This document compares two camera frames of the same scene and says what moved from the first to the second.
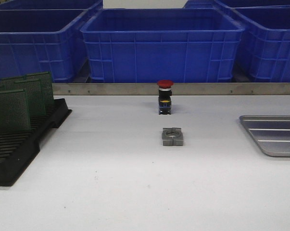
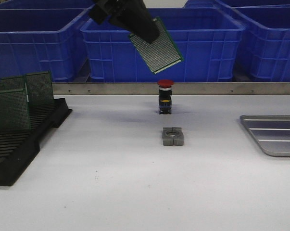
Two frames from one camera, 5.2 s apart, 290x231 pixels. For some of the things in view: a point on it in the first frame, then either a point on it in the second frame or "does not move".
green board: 34,88 to 161,53
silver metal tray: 277,135 does not move
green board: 46,85 does not move
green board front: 11,111 does not move
